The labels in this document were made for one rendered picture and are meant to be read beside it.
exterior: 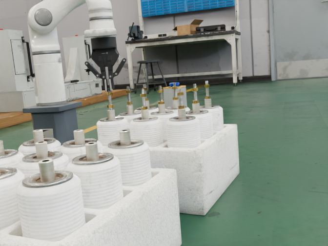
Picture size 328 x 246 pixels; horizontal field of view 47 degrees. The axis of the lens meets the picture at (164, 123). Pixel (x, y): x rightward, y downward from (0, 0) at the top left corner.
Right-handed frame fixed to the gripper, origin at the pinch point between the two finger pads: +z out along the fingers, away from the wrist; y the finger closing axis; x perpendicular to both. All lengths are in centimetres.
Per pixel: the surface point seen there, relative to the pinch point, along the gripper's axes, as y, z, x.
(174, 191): -15.8, 22.3, 37.7
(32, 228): 7, 16, 65
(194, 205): -21.4, 33.1, 20.4
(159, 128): -14.3, 13.4, 8.5
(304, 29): -246, -31, -439
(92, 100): 53, 34, -320
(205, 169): -25.2, 23.5, 19.4
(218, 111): -34.6, 12.2, -6.0
